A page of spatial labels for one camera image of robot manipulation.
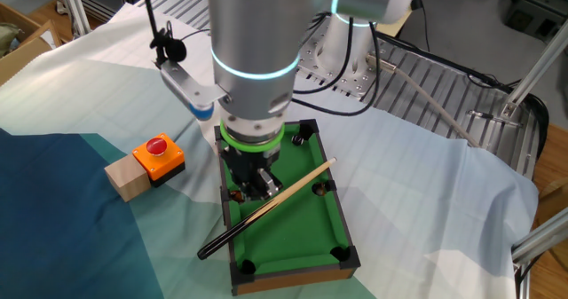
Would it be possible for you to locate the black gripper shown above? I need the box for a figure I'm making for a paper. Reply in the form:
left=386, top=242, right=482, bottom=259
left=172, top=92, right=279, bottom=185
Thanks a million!
left=220, top=149, right=285, bottom=201

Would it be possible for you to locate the wooden pool cue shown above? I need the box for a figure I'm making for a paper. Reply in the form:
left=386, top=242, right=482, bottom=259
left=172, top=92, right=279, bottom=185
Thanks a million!
left=196, top=157, right=338, bottom=261

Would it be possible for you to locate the mini green pool table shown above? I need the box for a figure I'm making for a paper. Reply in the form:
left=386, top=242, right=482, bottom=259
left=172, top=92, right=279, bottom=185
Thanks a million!
left=213, top=118, right=362, bottom=296

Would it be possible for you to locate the orange emergency button box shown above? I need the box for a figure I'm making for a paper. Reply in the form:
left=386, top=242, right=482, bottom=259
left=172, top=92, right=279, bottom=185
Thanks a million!
left=131, top=132, right=186, bottom=189

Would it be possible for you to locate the plain wooden block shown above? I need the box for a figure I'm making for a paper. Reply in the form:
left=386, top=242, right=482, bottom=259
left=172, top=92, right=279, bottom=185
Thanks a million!
left=104, top=153, right=152, bottom=203

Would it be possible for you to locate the blue white tablecloth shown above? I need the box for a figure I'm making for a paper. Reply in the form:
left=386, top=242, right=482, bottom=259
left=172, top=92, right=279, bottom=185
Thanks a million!
left=0, top=2, right=540, bottom=299

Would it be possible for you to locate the open cardboard box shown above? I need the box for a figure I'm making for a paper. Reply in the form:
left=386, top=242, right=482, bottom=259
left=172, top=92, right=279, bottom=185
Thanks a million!
left=0, top=2, right=64, bottom=86

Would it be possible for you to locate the olive cloth bag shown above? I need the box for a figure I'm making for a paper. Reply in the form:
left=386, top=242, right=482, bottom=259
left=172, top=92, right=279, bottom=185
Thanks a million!
left=0, top=21, right=22, bottom=57

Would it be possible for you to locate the round wooden board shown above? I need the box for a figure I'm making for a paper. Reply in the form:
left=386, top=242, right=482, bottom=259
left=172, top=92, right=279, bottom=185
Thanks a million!
left=538, top=177, right=568, bottom=201

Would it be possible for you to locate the dark equipment case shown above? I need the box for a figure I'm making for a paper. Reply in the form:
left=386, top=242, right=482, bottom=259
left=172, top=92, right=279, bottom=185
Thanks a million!
left=505, top=0, right=568, bottom=43

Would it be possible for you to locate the green flange ring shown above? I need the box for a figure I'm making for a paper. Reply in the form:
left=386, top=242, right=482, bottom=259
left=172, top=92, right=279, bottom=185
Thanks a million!
left=218, top=121, right=287, bottom=154

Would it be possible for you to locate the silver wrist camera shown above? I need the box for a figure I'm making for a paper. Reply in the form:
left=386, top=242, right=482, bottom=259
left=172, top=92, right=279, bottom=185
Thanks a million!
left=158, top=60, right=230, bottom=122

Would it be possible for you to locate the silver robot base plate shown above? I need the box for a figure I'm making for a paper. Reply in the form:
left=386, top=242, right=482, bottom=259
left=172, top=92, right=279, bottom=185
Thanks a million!
left=295, top=36, right=403, bottom=100

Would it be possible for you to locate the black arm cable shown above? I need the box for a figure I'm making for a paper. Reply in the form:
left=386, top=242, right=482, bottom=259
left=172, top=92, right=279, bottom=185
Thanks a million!
left=290, top=14, right=383, bottom=117

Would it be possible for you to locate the beige hose with connector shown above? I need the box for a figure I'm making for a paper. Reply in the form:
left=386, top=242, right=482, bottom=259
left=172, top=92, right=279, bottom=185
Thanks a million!
left=366, top=52, right=483, bottom=149

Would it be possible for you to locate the aluminium frame post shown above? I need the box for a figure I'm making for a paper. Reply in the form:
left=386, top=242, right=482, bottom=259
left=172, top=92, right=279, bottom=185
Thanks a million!
left=510, top=208, right=568, bottom=265
left=56, top=0, right=92, bottom=38
left=500, top=21, right=568, bottom=119

